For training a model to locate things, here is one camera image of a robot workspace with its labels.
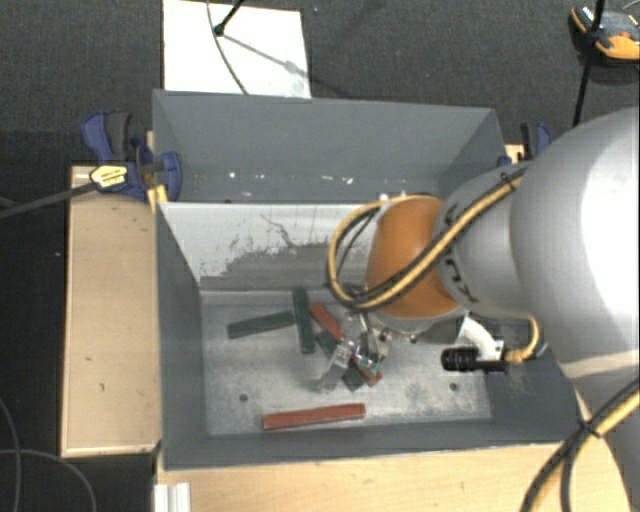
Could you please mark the dark green flat block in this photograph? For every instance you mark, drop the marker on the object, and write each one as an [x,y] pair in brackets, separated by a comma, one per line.
[353,380]
[260,324]
[303,320]

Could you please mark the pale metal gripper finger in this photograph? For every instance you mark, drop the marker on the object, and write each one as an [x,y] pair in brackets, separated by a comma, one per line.
[334,367]

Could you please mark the black cylinder on white bracket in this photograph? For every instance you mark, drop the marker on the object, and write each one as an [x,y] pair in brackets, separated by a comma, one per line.
[462,359]

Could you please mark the grey metal bin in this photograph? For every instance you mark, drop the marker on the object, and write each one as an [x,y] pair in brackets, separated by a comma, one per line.
[280,150]

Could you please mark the pale wood board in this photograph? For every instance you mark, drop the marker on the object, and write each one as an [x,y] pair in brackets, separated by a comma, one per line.
[112,320]

